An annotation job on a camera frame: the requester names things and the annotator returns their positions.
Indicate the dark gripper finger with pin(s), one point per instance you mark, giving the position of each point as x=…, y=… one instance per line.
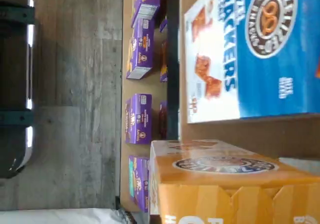
x=140, y=219

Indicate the yellow white pretzel cracker box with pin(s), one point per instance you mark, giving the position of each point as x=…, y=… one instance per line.
x=225, y=189

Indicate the purple and teal snack box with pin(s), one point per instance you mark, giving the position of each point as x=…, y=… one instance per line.
x=140, y=181

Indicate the blue white pretzel cracker box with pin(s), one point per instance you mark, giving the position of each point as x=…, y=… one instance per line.
x=262, y=59

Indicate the black shelf rail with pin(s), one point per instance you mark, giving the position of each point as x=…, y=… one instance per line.
x=173, y=71

